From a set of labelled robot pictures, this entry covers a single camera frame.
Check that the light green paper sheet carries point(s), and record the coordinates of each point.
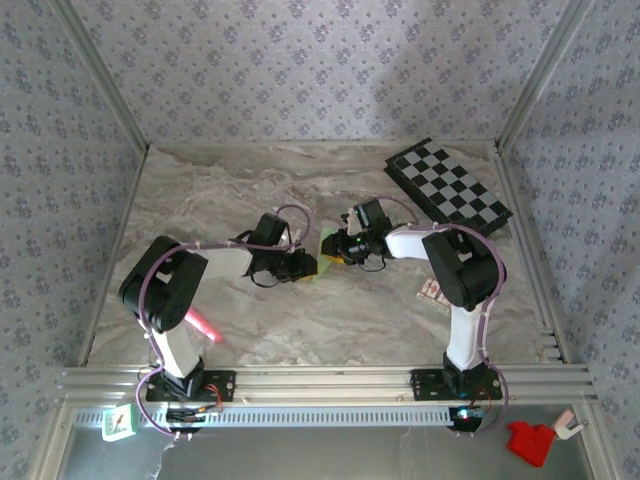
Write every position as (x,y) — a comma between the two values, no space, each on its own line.
(325,267)

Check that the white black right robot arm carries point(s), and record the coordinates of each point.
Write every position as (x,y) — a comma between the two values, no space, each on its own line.
(465,275)

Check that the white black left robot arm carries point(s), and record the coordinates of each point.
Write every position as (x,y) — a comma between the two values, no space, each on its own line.
(165,285)

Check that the red white card pack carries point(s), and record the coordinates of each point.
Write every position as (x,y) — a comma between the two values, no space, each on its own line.
(435,295)

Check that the pink tube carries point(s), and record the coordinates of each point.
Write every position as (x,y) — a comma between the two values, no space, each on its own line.
(205,327)

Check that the black grey folding chessboard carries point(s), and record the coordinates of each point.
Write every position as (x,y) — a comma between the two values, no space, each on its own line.
(450,192)

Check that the left controller board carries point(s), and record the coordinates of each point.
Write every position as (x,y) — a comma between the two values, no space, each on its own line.
(187,417)

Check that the controller board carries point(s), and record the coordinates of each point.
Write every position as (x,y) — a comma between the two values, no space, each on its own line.
(465,417)
(187,417)

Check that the right controller board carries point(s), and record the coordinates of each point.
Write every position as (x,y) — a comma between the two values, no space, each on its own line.
(465,417)

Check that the green white small card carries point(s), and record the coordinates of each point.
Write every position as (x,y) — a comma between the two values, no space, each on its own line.
(120,422)

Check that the white pink plastic clip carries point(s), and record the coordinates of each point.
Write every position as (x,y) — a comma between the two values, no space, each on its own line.
(565,425)

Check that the aluminium front rail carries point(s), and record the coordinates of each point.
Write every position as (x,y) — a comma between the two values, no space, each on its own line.
(325,382)

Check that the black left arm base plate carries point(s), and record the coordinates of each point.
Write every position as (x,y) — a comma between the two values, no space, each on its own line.
(220,387)

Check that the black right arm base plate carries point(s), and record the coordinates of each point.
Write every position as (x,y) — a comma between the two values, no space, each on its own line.
(425,385)

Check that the aluminium frame post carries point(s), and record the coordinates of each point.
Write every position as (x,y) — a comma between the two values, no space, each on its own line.
(545,75)

